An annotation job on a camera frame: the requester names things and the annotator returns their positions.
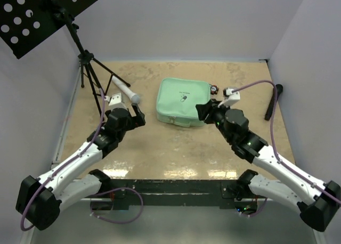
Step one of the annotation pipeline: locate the mint green medicine case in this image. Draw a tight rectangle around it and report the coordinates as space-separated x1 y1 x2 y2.
156 78 210 127

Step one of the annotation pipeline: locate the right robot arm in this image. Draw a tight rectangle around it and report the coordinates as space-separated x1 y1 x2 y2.
196 99 340 232

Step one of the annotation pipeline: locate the black base frame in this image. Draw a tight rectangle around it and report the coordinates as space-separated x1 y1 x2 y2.
91 179 256 210

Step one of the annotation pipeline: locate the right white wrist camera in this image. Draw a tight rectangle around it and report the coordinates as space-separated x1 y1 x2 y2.
218 87 240 108

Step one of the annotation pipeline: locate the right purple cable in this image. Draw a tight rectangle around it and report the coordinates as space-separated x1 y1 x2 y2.
233 80 341 218

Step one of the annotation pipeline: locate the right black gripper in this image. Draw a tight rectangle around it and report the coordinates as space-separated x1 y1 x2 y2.
196 99 234 143

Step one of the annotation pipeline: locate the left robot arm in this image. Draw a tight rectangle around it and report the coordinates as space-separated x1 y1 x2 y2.
15 103 145 231

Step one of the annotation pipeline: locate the red owl toy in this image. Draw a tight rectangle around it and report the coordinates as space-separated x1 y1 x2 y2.
209 84 219 95

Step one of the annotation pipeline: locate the black perforated music stand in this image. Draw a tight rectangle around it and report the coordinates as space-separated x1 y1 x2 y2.
0 0 132 117

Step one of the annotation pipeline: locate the black microphone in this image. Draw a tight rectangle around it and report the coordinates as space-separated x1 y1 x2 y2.
264 84 283 121

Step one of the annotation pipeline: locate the white microphone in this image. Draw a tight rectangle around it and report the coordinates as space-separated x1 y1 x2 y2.
111 76 141 104

